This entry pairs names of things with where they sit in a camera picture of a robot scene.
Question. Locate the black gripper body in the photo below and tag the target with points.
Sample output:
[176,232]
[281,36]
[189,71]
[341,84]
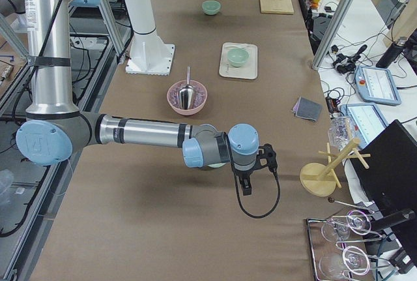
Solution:
[242,175]

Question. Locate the blue teach pendant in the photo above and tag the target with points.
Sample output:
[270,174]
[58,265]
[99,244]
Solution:
[368,118]
[377,85]

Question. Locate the wine glass upper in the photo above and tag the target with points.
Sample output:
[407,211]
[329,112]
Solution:
[339,228]

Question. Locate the blue teach pendant near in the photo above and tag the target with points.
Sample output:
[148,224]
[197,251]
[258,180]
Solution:
[368,118]

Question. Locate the aluminium frame post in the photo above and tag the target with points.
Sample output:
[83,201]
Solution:
[332,29]

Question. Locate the black monitor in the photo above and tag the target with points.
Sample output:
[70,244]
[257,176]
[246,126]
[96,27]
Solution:
[390,180]

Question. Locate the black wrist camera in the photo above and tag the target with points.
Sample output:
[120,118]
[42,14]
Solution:
[266,158]

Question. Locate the wine glass lower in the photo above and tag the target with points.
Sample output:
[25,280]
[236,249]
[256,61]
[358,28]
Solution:
[350,264]

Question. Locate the metal ice scoop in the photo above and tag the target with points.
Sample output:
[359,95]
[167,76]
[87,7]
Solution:
[186,93]

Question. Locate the green bowl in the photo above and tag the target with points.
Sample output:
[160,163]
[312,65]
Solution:
[214,166]
[237,57]
[211,7]

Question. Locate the wooden cup tree stand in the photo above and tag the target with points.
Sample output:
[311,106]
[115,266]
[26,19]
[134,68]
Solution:
[321,180]

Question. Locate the wooden cutting board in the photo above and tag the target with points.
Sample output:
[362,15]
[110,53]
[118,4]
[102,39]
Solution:
[276,7]

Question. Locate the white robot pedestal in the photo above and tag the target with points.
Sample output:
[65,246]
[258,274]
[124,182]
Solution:
[148,52]

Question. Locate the black wine glass tray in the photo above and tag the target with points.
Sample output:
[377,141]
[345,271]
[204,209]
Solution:
[320,247]

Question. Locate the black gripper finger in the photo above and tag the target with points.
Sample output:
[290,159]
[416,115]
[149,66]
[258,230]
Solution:
[240,186]
[246,186]

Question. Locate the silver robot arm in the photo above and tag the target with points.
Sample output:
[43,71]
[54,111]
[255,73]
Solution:
[55,127]

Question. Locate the black water bottle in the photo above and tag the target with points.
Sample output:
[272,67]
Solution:
[392,53]

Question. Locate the beige rabbit tray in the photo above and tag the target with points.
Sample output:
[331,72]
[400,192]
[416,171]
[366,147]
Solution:
[249,69]

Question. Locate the green bowl on tray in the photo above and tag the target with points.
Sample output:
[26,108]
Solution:
[237,57]

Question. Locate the blue teach pendant far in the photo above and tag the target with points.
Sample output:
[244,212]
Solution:
[377,85]

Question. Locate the clear plastic cup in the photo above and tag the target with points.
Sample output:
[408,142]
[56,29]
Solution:
[341,131]

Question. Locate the grey folded cloth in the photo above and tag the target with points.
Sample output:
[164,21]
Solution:
[307,109]

